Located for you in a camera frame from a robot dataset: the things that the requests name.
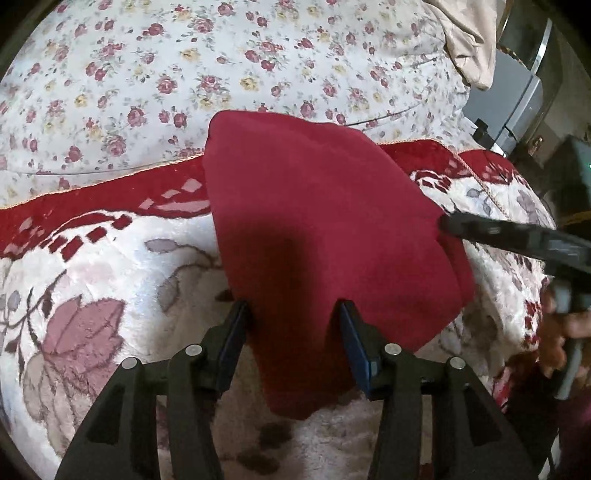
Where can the beige curtain cloth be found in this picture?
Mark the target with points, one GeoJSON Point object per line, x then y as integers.
{"type": "Point", "coordinates": [470, 28]}

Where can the grey metal cabinet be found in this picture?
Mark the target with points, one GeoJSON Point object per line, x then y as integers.
{"type": "Point", "coordinates": [527, 78]}

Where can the dark red small garment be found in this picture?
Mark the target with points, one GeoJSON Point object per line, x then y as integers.
{"type": "Point", "coordinates": [306, 214]}

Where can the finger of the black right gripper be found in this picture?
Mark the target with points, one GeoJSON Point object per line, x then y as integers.
{"type": "Point", "coordinates": [498, 233]}

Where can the floral rose print quilt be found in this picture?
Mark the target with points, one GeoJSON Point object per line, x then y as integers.
{"type": "Point", "coordinates": [100, 89]}

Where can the person's right hand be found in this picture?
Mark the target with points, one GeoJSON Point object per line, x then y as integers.
{"type": "Point", "coordinates": [555, 330]}

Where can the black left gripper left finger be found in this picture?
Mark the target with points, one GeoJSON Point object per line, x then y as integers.
{"type": "Point", "coordinates": [117, 438]}

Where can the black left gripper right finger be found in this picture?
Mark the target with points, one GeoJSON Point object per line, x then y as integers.
{"type": "Point", "coordinates": [471, 437]}

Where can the red and white floral blanket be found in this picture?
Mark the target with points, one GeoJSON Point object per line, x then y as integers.
{"type": "Point", "coordinates": [95, 274]}

